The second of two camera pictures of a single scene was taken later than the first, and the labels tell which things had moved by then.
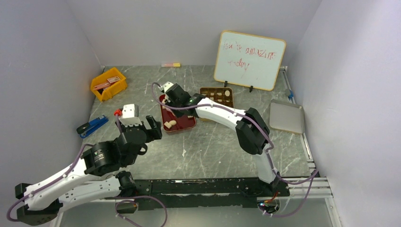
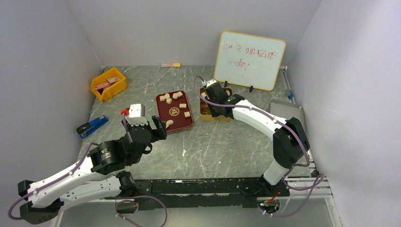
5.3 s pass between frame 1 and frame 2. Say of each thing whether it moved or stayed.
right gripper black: moved
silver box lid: stayed
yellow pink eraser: stayed
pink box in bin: stayed
